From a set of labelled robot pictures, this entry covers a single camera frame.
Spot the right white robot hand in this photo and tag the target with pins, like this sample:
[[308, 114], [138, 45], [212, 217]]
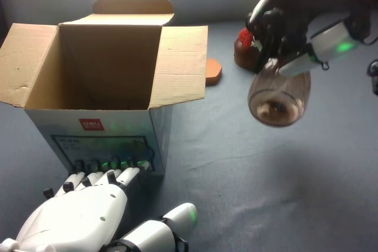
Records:
[[325, 7]]

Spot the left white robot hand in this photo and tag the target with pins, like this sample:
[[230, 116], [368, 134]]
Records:
[[82, 216]]

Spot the chocolate cake toy with strawberry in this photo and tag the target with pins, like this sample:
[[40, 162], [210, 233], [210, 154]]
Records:
[[243, 57]]

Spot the orange hexagon block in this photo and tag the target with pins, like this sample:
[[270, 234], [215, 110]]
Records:
[[213, 72]]

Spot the open cardboard box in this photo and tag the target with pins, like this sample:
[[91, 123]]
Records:
[[103, 66]]

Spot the grey table cloth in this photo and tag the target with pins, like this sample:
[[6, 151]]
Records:
[[236, 175]]

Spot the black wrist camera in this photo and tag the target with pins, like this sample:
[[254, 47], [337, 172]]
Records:
[[373, 78]]

